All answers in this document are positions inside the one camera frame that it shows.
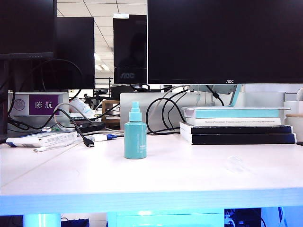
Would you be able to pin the small distant AOC monitor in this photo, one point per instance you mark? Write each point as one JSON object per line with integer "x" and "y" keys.
{"x": 130, "y": 40}

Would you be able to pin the white tube with print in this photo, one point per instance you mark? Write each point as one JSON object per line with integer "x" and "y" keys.
{"x": 81, "y": 106}

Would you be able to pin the black monitor with button row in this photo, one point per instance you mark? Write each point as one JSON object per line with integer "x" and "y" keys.
{"x": 26, "y": 26}

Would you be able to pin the flat black device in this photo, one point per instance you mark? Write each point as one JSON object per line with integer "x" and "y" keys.
{"x": 90, "y": 126}

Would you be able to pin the white panel with round sticker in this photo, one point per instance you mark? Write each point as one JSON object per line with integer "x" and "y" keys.
{"x": 20, "y": 104}

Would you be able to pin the cyan lit table leg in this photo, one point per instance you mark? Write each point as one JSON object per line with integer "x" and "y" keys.
{"x": 42, "y": 220}

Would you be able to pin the large black AOC monitor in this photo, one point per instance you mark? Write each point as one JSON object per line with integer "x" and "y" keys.
{"x": 222, "y": 40}

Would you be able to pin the purple name sign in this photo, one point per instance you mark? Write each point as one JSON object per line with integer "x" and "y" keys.
{"x": 44, "y": 104}

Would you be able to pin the white jar with wooden lid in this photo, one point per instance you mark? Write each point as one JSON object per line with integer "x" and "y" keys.
{"x": 294, "y": 118}

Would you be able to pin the teal spray bottle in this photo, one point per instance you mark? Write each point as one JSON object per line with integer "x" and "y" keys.
{"x": 135, "y": 139}

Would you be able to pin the plain black monitor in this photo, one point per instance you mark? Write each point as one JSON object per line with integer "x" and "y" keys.
{"x": 75, "y": 52}

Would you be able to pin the teal book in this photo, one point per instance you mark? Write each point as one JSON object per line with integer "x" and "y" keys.
{"x": 236, "y": 114}

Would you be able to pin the white blue VGA connector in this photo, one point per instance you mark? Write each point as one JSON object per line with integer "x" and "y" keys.
{"x": 104, "y": 137}

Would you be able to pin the clear plastic bottle lid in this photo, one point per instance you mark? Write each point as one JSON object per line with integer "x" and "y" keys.
{"x": 236, "y": 165}

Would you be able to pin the white teal monitor stand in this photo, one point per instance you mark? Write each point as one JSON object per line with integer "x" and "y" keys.
{"x": 227, "y": 91}

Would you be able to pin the white book with spine print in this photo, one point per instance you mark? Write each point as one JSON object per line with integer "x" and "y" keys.
{"x": 236, "y": 121}

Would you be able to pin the brown wooden box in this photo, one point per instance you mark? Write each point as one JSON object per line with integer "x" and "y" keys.
{"x": 111, "y": 113}

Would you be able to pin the black office chair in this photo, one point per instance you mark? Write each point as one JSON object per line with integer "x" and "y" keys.
{"x": 100, "y": 91}

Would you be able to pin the white desk partition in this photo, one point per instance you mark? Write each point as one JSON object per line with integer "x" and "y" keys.
{"x": 142, "y": 97}

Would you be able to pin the white under-desk drawer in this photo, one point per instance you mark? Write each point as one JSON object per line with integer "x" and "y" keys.
{"x": 165, "y": 218}

